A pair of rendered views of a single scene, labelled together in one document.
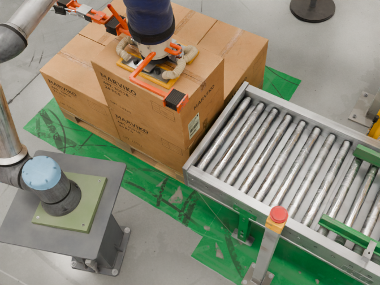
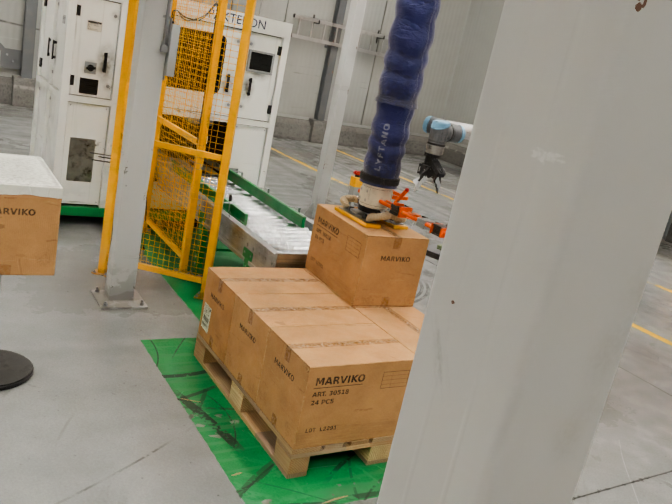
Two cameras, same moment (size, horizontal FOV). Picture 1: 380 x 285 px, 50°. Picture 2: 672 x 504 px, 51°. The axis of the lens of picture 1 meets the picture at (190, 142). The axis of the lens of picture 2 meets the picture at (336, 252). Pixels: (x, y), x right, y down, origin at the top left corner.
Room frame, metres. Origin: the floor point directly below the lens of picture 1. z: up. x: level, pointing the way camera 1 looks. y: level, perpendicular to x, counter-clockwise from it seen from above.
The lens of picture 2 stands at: (5.27, 1.13, 1.80)
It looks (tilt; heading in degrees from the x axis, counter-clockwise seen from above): 16 degrees down; 197
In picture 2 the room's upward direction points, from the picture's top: 12 degrees clockwise
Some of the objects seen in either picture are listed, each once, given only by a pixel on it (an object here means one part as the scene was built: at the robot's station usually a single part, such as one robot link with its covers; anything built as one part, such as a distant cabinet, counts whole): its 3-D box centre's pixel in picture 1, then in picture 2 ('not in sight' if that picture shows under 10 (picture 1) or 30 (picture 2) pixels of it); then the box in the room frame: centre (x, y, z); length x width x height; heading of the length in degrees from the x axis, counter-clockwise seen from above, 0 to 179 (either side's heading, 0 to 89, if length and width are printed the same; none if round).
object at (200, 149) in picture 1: (217, 125); (325, 258); (1.31, -0.17, 0.58); 0.70 x 0.03 x 0.06; 141
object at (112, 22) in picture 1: (116, 24); (401, 210); (1.69, 0.31, 1.08); 0.10 x 0.08 x 0.06; 142
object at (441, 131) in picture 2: not in sight; (439, 132); (1.77, 0.43, 1.53); 0.10 x 0.09 x 0.12; 153
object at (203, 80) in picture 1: (160, 83); (364, 253); (1.54, 0.13, 0.74); 0.60 x 0.40 x 0.40; 49
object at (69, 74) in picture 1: (158, 74); (330, 342); (1.97, 0.17, 0.34); 1.20 x 1.00 x 0.40; 51
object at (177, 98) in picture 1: (175, 100); not in sight; (1.14, 0.04, 1.08); 0.09 x 0.08 x 0.05; 142
